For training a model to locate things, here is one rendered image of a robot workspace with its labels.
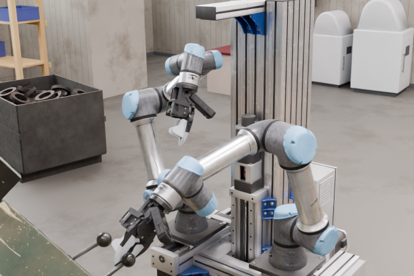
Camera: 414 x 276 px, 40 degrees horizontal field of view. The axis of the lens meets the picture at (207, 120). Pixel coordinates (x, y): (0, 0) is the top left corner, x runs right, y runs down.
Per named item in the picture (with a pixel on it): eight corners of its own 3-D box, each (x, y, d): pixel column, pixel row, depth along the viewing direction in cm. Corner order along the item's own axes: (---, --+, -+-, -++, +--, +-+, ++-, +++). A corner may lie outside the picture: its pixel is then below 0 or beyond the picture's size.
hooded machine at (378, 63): (413, 90, 927) (421, -4, 885) (397, 98, 876) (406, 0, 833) (364, 84, 977) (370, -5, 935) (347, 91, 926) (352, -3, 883)
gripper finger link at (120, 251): (105, 259, 155) (127, 231, 158) (116, 267, 151) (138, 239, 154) (98, 252, 153) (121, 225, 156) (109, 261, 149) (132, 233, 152)
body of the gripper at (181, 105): (164, 117, 201) (170, 84, 203) (186, 122, 204) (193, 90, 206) (172, 114, 194) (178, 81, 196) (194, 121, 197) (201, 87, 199)
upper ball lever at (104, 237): (71, 272, 142) (115, 245, 141) (61, 264, 140) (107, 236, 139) (69, 261, 145) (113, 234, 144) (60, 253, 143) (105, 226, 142)
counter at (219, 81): (300, 75, 1052) (302, 38, 1032) (237, 97, 900) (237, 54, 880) (270, 71, 1090) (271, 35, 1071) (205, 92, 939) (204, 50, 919)
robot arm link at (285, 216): (288, 227, 229) (288, 196, 225) (313, 239, 219) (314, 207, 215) (266, 236, 222) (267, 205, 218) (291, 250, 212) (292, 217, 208)
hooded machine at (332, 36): (355, 82, 987) (359, 10, 952) (340, 89, 945) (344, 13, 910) (322, 78, 1025) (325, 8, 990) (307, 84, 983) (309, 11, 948)
